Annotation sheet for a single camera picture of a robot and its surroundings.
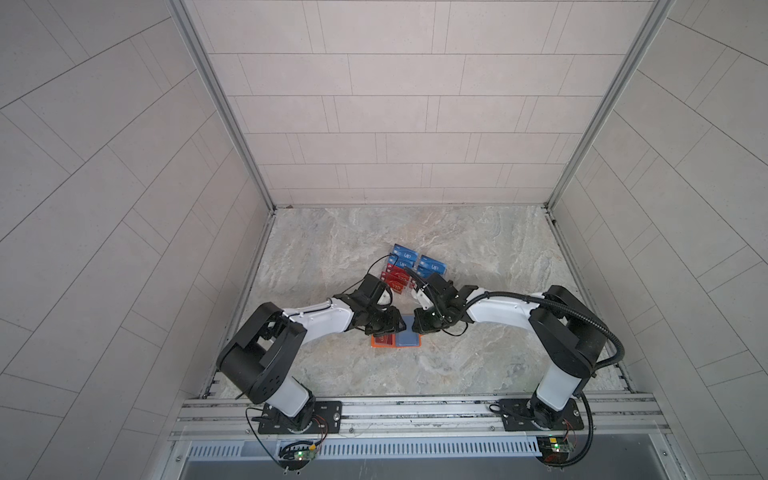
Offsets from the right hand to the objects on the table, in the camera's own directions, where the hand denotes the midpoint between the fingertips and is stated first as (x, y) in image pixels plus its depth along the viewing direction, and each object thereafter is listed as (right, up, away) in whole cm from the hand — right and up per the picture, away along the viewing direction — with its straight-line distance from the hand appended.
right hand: (411, 332), depth 86 cm
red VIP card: (-8, -1, -3) cm, 8 cm away
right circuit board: (+32, -21, -18) cm, 42 cm away
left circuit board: (-26, -20, -20) cm, 39 cm away
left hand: (0, +2, -1) cm, 2 cm away
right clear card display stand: (+5, +19, +5) cm, 20 cm away
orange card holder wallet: (-1, -1, -2) cm, 3 cm away
